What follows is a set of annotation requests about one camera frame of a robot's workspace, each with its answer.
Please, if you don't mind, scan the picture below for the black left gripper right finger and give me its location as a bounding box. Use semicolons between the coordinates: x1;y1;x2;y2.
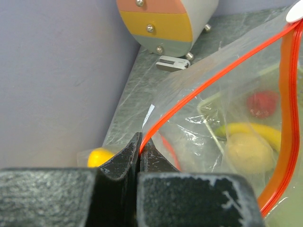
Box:
136;140;265;227

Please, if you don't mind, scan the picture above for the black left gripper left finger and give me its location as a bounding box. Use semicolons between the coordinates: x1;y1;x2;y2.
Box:
0;132;142;227

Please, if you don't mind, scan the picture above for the yellow lemon toy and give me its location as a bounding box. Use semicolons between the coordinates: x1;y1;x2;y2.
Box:
87;148;114;167

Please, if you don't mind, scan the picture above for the yellow banana bunch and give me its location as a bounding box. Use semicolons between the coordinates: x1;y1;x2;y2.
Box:
214;122;281;152

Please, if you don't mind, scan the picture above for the clear zip bag red zipper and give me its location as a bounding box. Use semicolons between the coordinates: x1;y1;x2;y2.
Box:
76;145;125;167

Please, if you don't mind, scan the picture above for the red strawberry toy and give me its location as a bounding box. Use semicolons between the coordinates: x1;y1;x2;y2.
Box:
246;90;279;119

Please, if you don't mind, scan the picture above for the small white clip block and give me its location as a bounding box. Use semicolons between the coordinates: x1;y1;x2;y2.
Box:
156;55;191;72

